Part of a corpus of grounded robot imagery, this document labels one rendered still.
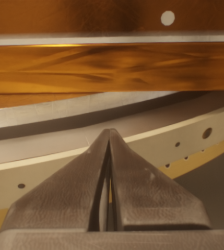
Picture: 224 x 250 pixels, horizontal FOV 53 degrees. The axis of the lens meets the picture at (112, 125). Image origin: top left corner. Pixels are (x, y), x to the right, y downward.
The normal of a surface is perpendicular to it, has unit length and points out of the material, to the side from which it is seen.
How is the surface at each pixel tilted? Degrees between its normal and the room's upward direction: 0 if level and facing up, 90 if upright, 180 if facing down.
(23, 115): 90
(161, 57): 90
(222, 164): 62
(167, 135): 90
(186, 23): 90
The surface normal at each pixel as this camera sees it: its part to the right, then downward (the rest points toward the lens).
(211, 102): -0.02, -0.83
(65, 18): 0.00, 0.57
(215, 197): 0.45, 0.04
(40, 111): 0.29, 0.54
